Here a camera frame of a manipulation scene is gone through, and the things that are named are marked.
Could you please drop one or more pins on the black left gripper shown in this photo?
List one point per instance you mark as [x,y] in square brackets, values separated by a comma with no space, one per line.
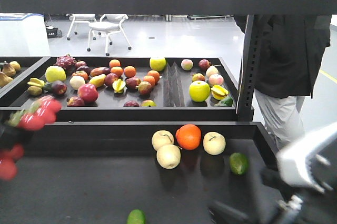
[304,172]

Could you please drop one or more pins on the green avocado front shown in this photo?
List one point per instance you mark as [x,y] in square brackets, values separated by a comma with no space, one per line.
[136,216]

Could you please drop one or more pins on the green avocado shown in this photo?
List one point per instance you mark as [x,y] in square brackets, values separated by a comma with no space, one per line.
[238,163]
[136,216]

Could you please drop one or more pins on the orange fruit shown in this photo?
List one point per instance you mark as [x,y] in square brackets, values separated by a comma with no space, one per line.
[188,136]

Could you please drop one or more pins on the black fruit display stand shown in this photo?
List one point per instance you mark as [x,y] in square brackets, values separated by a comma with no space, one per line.
[97,164]

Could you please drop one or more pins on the green avocado right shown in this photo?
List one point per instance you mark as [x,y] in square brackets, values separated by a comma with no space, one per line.
[238,163]

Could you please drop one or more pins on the pale pear right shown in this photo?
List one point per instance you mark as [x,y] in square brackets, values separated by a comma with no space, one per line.
[214,143]

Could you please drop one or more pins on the pale pear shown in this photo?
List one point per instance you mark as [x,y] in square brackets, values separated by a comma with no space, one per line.
[168,156]
[161,138]
[214,143]

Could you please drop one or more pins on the pale pear front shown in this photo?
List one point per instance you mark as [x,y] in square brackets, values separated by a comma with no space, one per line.
[168,156]

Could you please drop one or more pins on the person in black jacket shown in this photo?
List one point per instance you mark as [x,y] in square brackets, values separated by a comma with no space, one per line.
[292,48]

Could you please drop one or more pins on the large green apple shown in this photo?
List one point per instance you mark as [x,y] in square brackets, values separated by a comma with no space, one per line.
[199,91]

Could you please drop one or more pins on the pale pear rear left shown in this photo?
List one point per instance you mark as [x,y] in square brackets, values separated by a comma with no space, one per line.
[161,138]

